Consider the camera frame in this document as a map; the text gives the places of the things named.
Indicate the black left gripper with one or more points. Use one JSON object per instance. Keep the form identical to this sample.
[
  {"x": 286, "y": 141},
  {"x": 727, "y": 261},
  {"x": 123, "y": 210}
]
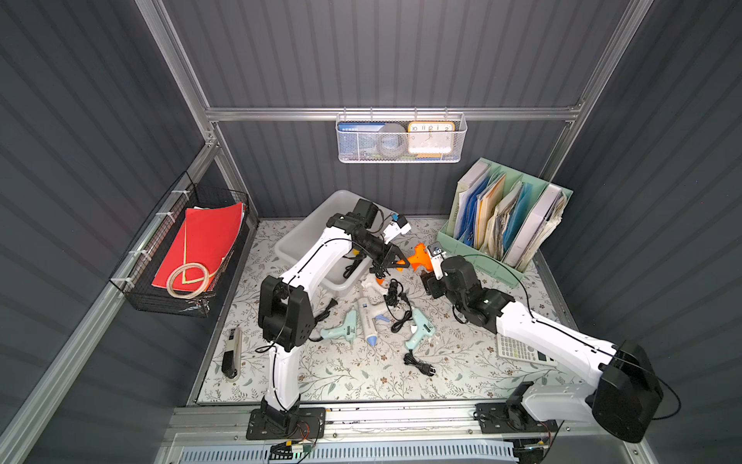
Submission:
[{"x": 388, "y": 255}]

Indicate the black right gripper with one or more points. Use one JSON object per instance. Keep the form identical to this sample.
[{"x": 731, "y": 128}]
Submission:
[{"x": 435, "y": 284}]

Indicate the orange glue gun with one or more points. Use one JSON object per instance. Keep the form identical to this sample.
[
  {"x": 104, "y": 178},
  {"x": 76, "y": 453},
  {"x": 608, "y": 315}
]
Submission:
[{"x": 420, "y": 259}]

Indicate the small white orange-tip glue gun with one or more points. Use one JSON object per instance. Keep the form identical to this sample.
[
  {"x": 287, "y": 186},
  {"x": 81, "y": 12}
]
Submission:
[{"x": 390, "y": 302}]

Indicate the translucent white storage box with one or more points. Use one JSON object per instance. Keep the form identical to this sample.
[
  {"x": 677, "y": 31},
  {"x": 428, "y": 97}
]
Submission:
[{"x": 307, "y": 238}]

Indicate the mint glue gun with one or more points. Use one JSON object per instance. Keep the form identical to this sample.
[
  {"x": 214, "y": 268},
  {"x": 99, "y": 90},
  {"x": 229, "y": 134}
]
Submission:
[
  {"x": 422, "y": 328},
  {"x": 347, "y": 330}
]

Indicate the white blue-tip glue gun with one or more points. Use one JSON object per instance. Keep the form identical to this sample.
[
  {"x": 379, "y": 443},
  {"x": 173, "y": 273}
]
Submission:
[{"x": 372, "y": 308}]

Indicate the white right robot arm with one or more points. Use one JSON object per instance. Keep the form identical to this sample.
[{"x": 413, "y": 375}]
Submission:
[{"x": 620, "y": 391}]

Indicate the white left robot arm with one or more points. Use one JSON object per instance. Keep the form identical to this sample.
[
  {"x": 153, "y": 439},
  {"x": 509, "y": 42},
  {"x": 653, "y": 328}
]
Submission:
[{"x": 285, "y": 312}]

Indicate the blue box in basket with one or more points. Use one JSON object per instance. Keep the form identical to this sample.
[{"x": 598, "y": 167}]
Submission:
[{"x": 358, "y": 141}]

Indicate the floral table mat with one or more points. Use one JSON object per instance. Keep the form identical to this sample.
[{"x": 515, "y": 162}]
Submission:
[{"x": 466, "y": 358}]

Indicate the white calculator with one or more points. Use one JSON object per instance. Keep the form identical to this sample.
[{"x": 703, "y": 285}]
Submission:
[{"x": 518, "y": 351}]

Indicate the blue folder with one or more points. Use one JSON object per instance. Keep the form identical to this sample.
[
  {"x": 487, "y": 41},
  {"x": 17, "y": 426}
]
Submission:
[{"x": 465, "y": 217}]

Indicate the green plastic file organizer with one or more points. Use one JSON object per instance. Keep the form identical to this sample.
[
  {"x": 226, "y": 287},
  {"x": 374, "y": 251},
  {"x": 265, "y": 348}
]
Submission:
[{"x": 483, "y": 244}]

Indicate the teal perforated folder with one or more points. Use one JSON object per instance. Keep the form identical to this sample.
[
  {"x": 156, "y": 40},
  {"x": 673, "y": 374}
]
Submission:
[{"x": 517, "y": 216}]

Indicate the grey tape roll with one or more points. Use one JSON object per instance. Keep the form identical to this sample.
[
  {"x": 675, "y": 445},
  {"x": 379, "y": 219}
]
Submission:
[{"x": 392, "y": 141}]

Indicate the yellow alarm clock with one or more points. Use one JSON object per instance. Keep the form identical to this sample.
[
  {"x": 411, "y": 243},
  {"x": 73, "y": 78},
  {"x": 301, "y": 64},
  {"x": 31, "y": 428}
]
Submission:
[{"x": 431, "y": 138}]

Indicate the worn paper stack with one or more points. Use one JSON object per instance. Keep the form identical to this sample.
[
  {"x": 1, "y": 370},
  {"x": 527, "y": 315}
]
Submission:
[{"x": 552, "y": 220}]

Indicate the white thick binder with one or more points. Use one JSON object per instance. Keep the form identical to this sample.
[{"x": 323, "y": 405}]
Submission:
[{"x": 532, "y": 225}]

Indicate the red folder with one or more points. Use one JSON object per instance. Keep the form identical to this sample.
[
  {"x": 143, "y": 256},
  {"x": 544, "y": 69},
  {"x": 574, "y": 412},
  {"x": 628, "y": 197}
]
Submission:
[{"x": 206, "y": 236}]

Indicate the black white handheld device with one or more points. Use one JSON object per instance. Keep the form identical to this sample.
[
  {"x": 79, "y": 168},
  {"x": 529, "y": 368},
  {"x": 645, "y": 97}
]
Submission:
[{"x": 231, "y": 363}]

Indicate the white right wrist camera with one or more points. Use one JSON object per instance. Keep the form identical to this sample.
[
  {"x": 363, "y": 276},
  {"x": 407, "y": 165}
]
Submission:
[{"x": 437, "y": 256}]

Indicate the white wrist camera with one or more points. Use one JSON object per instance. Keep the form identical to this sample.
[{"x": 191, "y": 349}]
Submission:
[
  {"x": 437, "y": 256},
  {"x": 398, "y": 225}
]

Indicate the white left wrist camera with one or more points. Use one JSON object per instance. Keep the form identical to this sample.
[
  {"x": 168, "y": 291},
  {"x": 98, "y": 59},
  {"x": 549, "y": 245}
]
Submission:
[{"x": 398, "y": 225}]

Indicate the white wire wall basket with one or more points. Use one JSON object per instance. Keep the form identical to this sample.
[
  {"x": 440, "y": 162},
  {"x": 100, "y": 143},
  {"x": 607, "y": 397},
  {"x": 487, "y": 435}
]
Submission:
[{"x": 404, "y": 119}]

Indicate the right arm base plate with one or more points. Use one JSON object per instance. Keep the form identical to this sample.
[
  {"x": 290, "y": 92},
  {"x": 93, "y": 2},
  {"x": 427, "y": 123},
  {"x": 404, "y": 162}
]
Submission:
[{"x": 499, "y": 418}]

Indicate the aluminium front rail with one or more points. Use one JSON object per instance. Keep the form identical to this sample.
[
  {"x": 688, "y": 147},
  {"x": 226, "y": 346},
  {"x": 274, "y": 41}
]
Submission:
[{"x": 439, "y": 431}]

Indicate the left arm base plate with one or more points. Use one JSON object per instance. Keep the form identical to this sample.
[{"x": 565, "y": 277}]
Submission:
[{"x": 267, "y": 423}]

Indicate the black wire side basket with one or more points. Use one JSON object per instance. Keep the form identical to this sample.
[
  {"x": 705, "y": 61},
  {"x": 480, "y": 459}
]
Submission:
[{"x": 135, "y": 280}]

